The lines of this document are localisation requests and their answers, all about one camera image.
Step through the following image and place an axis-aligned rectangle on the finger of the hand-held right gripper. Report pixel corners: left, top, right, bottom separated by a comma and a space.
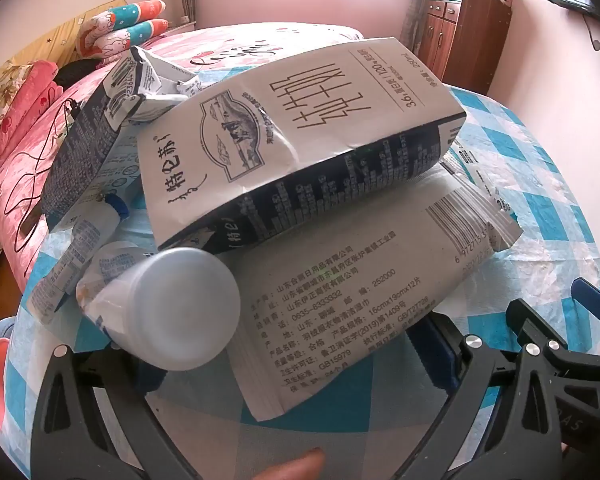
505, 298, 588, 363
570, 276, 600, 328

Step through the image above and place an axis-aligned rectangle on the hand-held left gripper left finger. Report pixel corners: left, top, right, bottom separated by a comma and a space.
30, 347, 191, 480

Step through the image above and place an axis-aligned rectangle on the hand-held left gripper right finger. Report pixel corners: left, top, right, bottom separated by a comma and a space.
417, 311, 571, 480

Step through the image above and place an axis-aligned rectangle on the white wet wipes packet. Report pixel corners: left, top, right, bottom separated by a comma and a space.
230, 147, 524, 422

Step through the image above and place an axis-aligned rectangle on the white plastic bottle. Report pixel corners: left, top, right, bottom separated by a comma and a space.
75, 241, 242, 372

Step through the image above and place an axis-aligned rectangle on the small blue cap bottle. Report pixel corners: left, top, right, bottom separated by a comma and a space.
55, 194, 132, 243

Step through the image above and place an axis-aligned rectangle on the pale blue printed packet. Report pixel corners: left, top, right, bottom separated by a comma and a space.
27, 130, 148, 326

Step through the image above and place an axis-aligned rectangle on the crushed navy white milk carton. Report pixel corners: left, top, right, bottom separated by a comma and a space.
40, 45, 201, 226

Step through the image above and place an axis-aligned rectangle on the person's left hand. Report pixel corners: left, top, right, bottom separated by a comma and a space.
257, 447, 327, 480

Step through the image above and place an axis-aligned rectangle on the blue checked tablecloth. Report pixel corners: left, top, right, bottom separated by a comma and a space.
0, 82, 600, 480

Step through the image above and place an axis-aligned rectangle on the pink bed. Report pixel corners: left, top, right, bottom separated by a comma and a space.
0, 25, 366, 281

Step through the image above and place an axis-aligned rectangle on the brown wooden cabinet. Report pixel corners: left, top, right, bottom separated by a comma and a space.
419, 0, 512, 100

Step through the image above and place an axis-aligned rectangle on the power strip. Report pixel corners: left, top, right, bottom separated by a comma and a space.
61, 101, 82, 135

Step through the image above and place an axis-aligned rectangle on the pink fleece blanket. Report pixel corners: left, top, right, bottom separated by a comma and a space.
0, 59, 65, 161

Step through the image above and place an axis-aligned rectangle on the floral pillow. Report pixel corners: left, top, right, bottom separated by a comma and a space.
0, 62, 32, 126

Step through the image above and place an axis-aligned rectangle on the black clothing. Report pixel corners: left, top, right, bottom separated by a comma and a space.
54, 57, 102, 92

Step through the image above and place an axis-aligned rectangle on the colourful rabbit print pillow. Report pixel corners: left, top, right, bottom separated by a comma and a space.
77, 0, 167, 37
79, 19, 172, 62

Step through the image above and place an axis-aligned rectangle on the yellow headboard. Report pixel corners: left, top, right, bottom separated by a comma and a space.
0, 0, 127, 92

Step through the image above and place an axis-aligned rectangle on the black cable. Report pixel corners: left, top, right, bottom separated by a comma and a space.
0, 100, 83, 253

